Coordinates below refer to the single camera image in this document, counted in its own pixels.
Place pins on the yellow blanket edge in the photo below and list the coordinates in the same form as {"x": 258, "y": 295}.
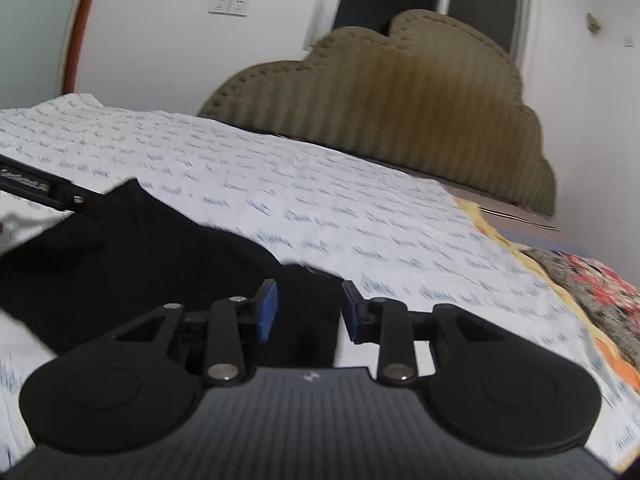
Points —
{"x": 624, "y": 370}

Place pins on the small wall hook ornament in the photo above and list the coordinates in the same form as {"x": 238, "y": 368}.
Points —
{"x": 593, "y": 24}

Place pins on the floral glass door panel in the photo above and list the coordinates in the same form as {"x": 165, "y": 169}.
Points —
{"x": 33, "y": 44}

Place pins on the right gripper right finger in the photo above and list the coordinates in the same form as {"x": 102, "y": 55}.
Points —
{"x": 483, "y": 383}

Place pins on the white wall socket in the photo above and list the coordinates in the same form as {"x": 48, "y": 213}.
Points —
{"x": 218, "y": 6}
{"x": 238, "y": 8}

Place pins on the black pants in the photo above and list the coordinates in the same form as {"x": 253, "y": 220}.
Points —
{"x": 90, "y": 273}

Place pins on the white script-print bed sheet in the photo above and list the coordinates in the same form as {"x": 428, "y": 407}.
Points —
{"x": 392, "y": 234}

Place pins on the white wall socket right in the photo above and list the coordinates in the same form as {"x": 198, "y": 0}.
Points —
{"x": 238, "y": 8}

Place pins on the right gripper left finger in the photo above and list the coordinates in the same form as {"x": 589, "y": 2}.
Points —
{"x": 137, "y": 383}

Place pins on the olive upholstered headboard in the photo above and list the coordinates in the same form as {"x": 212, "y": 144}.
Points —
{"x": 433, "y": 95}

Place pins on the wooden door frame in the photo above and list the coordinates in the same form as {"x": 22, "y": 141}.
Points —
{"x": 75, "y": 38}

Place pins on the floral patterned blanket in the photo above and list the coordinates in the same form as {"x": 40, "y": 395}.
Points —
{"x": 611, "y": 303}

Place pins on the white wall socket left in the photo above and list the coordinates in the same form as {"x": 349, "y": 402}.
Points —
{"x": 218, "y": 6}

